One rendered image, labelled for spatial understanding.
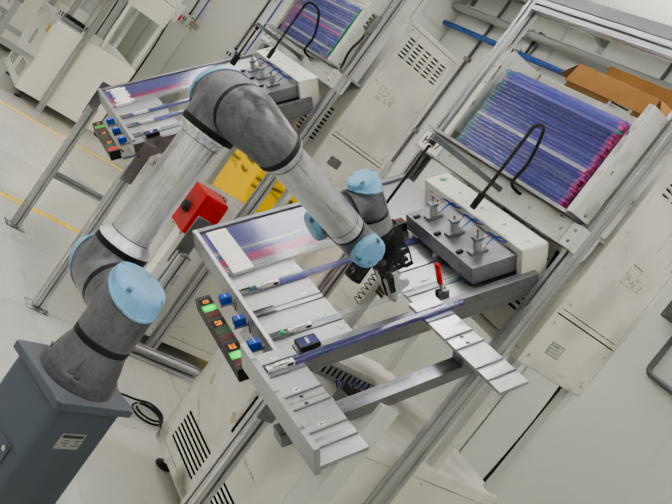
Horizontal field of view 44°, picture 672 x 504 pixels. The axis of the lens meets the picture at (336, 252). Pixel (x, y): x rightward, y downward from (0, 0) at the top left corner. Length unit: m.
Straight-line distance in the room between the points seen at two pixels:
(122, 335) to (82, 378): 0.11
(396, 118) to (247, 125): 2.04
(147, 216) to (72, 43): 4.78
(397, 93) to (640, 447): 1.71
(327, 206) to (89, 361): 0.54
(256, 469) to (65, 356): 0.90
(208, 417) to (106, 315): 1.10
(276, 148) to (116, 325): 0.43
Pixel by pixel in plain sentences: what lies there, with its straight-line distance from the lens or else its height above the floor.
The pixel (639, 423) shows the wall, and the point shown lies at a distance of 3.62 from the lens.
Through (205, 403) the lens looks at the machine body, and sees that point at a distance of 2.66.
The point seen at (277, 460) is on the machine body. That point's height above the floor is 0.41.
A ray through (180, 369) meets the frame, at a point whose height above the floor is 0.31.
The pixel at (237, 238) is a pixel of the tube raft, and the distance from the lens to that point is 2.41.
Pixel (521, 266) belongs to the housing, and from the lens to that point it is 2.17.
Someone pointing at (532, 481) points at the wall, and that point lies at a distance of 3.79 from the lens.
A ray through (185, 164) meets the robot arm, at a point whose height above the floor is 0.99.
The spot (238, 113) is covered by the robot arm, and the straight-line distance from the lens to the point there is 1.54.
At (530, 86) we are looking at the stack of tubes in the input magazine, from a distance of 2.48.
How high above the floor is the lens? 1.24
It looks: 7 degrees down
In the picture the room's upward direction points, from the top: 37 degrees clockwise
